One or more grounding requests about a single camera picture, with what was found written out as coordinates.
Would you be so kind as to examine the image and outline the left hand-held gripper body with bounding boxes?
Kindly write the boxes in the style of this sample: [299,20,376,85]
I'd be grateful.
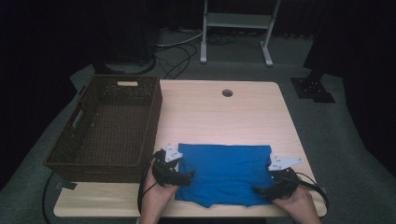
[151,143,188,188]

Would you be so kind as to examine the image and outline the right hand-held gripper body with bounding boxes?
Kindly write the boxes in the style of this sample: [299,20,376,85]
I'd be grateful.
[264,155,304,202]

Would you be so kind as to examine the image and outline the blue t-shirt with white print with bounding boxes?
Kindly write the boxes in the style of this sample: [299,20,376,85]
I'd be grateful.
[174,142,276,209]

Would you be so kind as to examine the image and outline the brown wicker basket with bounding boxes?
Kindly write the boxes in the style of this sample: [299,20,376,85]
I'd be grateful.
[43,74,163,184]

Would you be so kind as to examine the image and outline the person's right hand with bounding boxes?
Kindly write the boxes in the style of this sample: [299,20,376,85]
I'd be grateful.
[272,185,322,224]

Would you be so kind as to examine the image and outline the person's left hand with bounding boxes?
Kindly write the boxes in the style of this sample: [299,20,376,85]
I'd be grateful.
[139,161,181,224]

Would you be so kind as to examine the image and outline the black tape piece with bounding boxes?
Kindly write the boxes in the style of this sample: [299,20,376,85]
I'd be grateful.
[55,180,78,191]

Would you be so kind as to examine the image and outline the dark round stand base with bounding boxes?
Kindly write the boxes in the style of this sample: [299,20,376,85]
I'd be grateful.
[92,54,159,76]

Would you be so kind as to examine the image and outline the white metal stand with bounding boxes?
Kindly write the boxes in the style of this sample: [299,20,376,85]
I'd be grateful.
[200,0,282,67]

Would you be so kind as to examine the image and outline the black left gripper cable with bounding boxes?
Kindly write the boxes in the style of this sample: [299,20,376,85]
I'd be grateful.
[136,151,161,217]

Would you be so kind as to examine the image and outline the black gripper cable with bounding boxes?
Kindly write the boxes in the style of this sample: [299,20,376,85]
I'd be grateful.
[136,151,161,217]
[294,172,331,213]

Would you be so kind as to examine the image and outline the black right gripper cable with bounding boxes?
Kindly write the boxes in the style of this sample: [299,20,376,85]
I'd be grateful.
[294,172,331,213]

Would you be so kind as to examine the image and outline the black stand base plate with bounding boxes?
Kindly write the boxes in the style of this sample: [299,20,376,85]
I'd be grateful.
[290,77,337,105]

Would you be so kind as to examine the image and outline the black floor cables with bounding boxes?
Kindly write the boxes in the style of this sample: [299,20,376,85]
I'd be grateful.
[153,32,238,80]

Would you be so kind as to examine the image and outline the black cable under table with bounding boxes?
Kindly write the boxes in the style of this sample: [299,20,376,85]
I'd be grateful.
[41,172,56,224]

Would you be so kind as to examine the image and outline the white floor cable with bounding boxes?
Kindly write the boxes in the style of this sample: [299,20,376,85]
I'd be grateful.
[155,31,204,49]

